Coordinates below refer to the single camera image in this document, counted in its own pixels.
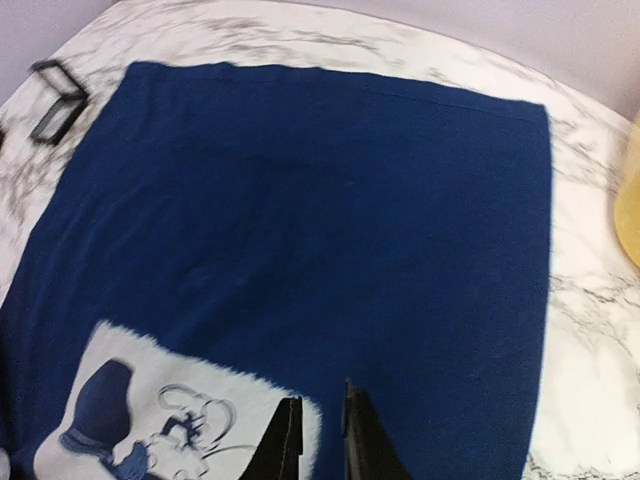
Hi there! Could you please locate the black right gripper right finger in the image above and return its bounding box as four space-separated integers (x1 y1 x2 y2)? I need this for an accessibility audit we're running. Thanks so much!
342 379 412 480

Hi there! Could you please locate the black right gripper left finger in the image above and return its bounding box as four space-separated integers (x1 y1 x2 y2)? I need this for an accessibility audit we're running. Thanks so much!
242 397 303 480

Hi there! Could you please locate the navy blue printed t-shirt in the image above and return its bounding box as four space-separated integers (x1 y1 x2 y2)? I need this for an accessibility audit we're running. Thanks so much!
1 62 552 479

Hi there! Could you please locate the yellow plastic basket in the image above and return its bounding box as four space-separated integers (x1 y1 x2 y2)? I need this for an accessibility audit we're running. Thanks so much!
614 116 639 266

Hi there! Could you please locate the black open case far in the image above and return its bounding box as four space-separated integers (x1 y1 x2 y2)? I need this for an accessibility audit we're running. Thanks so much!
29 59 90 146

